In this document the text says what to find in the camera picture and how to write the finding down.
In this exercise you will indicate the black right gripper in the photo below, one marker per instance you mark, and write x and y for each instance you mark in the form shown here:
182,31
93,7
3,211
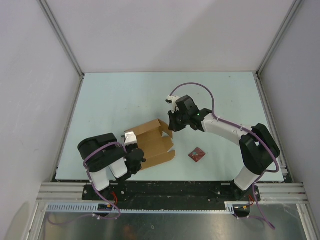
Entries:
173,126

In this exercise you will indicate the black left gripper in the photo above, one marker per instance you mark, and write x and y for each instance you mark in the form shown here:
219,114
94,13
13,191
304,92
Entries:
136,145

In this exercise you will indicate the brown cardboard paper box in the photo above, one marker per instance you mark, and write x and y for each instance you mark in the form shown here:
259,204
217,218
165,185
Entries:
156,141

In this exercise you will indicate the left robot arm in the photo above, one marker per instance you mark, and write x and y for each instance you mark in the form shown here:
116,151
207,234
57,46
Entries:
104,152

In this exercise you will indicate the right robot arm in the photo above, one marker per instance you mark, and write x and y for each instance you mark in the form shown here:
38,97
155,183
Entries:
258,148

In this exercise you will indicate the small red packet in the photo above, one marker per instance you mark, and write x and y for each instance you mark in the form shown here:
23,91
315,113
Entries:
197,154

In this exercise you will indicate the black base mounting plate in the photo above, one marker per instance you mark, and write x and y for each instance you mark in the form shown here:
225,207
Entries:
127,190

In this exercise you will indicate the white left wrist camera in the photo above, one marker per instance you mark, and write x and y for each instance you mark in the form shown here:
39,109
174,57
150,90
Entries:
130,138

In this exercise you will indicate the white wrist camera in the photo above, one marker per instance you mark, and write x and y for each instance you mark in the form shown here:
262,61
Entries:
172,99
130,138

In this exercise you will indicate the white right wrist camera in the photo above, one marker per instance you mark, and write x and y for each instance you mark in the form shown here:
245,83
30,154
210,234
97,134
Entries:
172,99

